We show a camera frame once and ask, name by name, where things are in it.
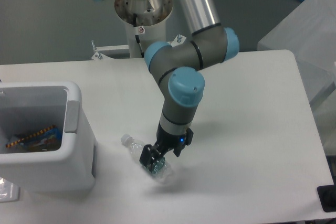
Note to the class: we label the black device at table edge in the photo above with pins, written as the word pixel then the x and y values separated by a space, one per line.
pixel 326 195

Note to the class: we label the crushed clear plastic bottle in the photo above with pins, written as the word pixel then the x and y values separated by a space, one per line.
pixel 162 172

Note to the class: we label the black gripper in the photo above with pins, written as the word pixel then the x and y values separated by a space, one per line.
pixel 152 156

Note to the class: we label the blue snack wrapper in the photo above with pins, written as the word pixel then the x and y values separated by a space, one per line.
pixel 44 140

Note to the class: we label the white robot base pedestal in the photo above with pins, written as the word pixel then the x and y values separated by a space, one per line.
pixel 145 22

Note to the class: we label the white translucent side table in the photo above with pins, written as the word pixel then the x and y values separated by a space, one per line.
pixel 309 33

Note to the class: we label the clear plastic bag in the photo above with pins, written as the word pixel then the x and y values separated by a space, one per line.
pixel 9 192

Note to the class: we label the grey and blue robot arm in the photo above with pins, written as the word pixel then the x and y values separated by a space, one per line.
pixel 176 69

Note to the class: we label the white trash can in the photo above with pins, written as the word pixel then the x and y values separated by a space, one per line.
pixel 28 107

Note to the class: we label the white metal mounting frame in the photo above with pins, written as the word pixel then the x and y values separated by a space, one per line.
pixel 122 51

